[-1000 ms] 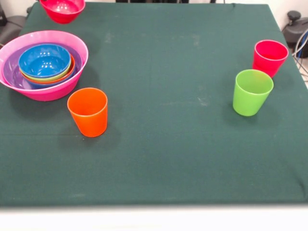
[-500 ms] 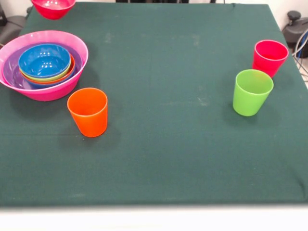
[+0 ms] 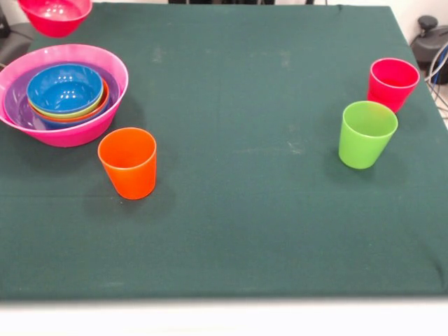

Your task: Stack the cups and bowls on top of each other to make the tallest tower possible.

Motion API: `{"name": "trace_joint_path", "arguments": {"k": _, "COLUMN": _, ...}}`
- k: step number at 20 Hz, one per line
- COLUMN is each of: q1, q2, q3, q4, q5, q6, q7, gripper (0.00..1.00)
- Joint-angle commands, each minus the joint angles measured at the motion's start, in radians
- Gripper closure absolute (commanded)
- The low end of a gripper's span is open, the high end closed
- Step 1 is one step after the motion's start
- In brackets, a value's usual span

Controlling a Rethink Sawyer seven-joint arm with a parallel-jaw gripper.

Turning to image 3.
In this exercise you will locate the orange cup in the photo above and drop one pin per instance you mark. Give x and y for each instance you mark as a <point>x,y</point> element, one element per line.
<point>133,175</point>

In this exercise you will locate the orange bowl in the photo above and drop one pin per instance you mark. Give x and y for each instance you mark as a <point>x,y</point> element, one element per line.
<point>106,99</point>

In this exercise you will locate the large pink bowl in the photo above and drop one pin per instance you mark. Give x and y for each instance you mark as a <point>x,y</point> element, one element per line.
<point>70,138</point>

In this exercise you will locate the green bowl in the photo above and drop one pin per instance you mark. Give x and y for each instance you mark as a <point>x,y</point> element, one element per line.
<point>70,115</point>

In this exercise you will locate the dark blue bowl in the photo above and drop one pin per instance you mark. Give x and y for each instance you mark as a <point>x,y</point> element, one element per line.
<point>64,89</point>

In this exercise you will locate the purple bowl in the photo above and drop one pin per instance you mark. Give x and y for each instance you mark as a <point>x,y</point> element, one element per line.
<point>15,101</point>

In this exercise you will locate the small pinkish red bowl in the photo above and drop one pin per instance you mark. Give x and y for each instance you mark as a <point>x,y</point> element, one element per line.
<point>56,19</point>

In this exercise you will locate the dark green tablecloth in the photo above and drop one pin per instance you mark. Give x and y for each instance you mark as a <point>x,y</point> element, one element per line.
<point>245,227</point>

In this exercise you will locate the green cup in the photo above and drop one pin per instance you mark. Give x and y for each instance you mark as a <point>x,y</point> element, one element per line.
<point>360,147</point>

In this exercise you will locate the pinkish red cup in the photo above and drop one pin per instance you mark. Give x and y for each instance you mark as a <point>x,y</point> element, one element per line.
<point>392,87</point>

